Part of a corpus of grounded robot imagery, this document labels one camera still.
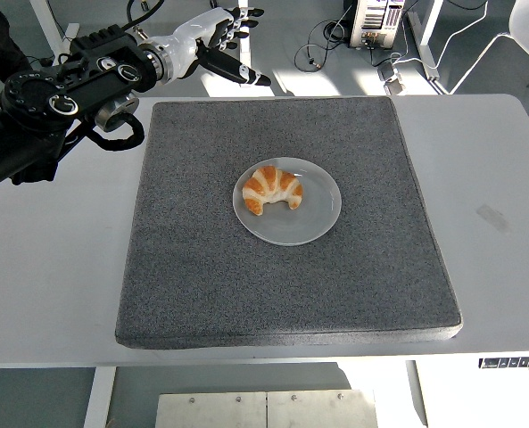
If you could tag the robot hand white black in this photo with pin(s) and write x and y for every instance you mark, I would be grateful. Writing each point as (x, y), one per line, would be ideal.
(188, 40)

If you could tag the croissant bread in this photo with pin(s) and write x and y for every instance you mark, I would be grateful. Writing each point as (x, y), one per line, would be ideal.
(268, 183)

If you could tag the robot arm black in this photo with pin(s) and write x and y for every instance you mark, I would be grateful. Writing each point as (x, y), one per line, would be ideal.
(90, 80)

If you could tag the grey round plate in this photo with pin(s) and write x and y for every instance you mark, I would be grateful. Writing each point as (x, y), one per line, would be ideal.
(291, 227)

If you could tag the grey metal plate with screws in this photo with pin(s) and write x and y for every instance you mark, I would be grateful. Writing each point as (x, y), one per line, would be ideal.
(264, 410)

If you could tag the white desk leg with foot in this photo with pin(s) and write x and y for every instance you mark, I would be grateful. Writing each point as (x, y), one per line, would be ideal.
(45, 18)
(245, 56)
(424, 53)

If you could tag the open computer tower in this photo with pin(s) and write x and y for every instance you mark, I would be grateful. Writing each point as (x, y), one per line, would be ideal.
(375, 22)

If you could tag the grey power adapter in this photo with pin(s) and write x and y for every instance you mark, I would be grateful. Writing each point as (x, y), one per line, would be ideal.
(391, 78)

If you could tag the grey speckled mat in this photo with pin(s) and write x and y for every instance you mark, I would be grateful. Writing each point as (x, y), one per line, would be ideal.
(268, 290)

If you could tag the white table leg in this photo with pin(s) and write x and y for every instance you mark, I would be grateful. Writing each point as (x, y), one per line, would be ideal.
(415, 397)
(99, 397)

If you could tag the table height control panel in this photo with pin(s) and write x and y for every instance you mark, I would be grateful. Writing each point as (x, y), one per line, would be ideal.
(514, 362)

